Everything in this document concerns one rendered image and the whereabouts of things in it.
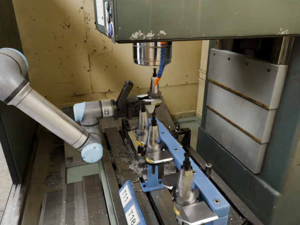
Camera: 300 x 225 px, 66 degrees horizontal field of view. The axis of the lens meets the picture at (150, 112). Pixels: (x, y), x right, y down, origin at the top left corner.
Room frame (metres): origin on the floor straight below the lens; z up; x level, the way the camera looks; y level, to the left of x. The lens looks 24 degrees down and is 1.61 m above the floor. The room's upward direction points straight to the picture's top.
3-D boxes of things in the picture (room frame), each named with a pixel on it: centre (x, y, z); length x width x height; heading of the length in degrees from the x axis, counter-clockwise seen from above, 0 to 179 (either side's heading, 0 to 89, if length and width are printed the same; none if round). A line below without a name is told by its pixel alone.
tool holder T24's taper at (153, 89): (0.96, -0.02, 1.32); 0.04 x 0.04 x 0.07
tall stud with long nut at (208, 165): (0.79, -0.24, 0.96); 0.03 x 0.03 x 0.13
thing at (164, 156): (0.57, -0.03, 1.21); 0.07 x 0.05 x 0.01; 108
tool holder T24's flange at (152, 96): (0.96, -0.02, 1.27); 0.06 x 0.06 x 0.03
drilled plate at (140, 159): (1.08, -0.01, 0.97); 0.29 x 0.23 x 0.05; 18
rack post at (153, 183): (0.80, -0.01, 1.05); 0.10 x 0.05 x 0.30; 108
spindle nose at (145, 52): (0.96, -0.01, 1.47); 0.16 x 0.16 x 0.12
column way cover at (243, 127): (1.10, -0.43, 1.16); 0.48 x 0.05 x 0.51; 18
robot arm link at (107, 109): (0.89, 0.18, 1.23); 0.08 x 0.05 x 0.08; 18
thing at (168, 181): (0.47, -0.06, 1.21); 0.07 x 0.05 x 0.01; 108
